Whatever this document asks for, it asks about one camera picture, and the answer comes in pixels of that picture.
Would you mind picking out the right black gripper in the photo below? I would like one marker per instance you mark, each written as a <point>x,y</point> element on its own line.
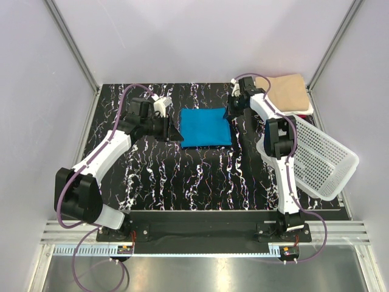
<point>229,109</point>

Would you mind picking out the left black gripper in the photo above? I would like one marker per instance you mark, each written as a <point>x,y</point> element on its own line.
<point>169,132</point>

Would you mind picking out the blue t shirt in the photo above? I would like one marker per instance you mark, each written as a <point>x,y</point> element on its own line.
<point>204,128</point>

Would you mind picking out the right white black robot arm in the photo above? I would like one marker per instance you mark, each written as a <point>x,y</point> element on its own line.
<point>279,145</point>

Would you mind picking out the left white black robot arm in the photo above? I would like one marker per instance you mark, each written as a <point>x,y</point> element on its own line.
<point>77,190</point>

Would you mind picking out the folded beige t shirt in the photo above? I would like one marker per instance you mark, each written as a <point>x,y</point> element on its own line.
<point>287,93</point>

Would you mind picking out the white perforated plastic basket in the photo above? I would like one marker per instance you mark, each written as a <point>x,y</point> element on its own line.
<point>322,166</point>

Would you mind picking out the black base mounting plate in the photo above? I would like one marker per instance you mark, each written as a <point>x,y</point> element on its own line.
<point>266,225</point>

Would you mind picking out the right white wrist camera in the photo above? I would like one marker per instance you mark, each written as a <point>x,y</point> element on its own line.
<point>236,89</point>

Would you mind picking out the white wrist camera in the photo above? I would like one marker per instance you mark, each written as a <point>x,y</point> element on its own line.
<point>161,106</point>
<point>236,89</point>

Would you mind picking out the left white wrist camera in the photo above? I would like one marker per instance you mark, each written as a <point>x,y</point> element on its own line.
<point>161,106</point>

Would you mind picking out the white slotted cable duct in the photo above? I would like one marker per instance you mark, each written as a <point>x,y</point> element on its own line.
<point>141,250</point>

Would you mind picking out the aluminium frame rail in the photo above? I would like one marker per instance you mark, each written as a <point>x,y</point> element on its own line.
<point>337,232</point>

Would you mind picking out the right aluminium corner post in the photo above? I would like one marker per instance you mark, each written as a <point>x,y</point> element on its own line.
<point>340,32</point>

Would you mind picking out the aluminium corner post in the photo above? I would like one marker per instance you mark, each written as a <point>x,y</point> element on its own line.
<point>71,44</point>
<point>340,32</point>

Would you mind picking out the left aluminium corner post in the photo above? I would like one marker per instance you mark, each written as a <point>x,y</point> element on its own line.
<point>71,44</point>

